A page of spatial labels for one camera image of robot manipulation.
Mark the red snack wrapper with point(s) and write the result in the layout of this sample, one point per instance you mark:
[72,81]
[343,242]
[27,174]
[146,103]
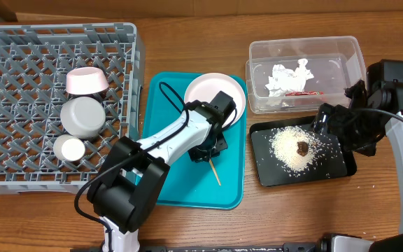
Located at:
[303,93]

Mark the grey plastic dish rack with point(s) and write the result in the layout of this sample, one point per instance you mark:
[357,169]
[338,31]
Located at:
[34,62]

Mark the pink bowl with rice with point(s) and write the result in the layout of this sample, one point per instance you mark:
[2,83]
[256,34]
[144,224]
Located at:
[85,81]

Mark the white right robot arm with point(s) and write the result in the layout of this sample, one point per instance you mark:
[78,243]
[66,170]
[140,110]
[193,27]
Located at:
[388,101]

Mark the teal plastic tray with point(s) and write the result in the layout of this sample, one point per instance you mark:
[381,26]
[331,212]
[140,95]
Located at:
[191,184]

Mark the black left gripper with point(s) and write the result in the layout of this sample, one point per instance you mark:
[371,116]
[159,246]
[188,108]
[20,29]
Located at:
[199,155]

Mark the wooden chopstick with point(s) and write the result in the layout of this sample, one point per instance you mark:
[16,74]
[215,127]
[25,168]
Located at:
[215,172]

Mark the clear plastic bin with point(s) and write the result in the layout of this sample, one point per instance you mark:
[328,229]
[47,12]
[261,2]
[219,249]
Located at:
[335,61]

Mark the white paper cup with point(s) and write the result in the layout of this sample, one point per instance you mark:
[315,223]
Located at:
[68,148]

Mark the black plastic tray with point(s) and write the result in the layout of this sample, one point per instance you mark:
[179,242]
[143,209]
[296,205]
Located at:
[333,162]

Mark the pile of rice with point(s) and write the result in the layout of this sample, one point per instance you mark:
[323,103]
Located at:
[284,148]

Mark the grey shallow bowl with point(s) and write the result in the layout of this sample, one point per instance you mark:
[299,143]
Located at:
[82,117]

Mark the white napkin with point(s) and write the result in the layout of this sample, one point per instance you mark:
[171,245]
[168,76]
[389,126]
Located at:
[283,81]

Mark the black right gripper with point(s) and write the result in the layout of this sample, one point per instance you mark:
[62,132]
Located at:
[332,121]

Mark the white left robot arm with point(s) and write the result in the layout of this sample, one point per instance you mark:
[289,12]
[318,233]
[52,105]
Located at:
[126,189]

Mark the large white round plate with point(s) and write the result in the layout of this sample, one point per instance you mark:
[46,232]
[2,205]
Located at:
[205,87]

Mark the brown food scrap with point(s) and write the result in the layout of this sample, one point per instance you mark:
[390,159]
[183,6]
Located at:
[302,148]

